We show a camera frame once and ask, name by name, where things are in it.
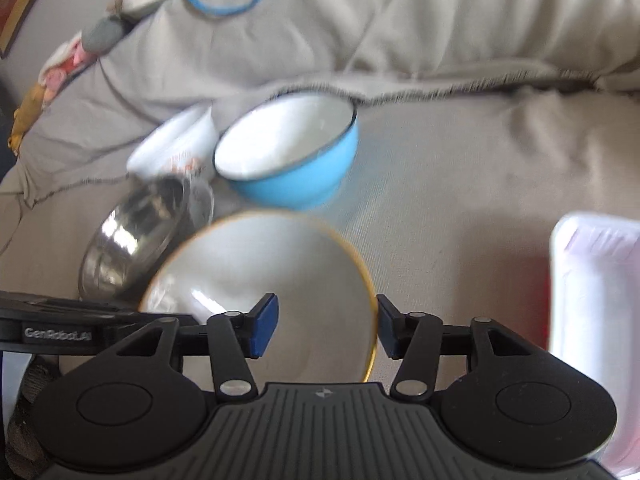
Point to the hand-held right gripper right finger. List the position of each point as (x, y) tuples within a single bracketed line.
[(387, 327)]

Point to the framed picture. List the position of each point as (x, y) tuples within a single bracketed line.
[(17, 5)]

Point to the blue enamel bowl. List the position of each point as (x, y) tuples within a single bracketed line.
[(305, 170)]

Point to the grey cloth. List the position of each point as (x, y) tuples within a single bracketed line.
[(102, 35)]

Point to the beige sofa seat cover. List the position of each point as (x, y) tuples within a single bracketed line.
[(475, 175)]

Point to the stainless steel bowl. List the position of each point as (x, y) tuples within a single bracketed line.
[(130, 240)]

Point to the yellow cloth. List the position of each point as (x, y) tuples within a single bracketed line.
[(27, 117)]

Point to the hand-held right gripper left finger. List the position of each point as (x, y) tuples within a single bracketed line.
[(263, 325)]

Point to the white bowl with gold rim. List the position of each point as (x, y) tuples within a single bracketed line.
[(280, 290)]

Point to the white plastic tray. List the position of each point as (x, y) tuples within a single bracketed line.
[(595, 310)]

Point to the pink floral cloth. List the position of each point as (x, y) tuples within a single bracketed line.
[(60, 67)]

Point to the white bowl with orange print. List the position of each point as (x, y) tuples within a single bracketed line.
[(172, 145)]

